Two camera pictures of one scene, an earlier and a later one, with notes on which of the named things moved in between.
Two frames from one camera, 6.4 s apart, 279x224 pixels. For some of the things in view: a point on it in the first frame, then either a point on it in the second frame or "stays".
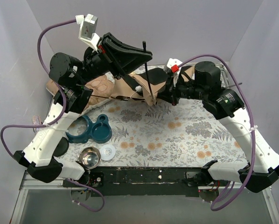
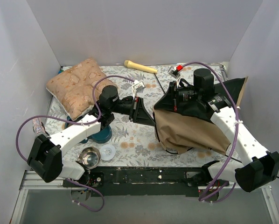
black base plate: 151,181 stays
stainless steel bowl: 89,157 stays
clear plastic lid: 107,152 stays
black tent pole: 144,44 -> 176,153
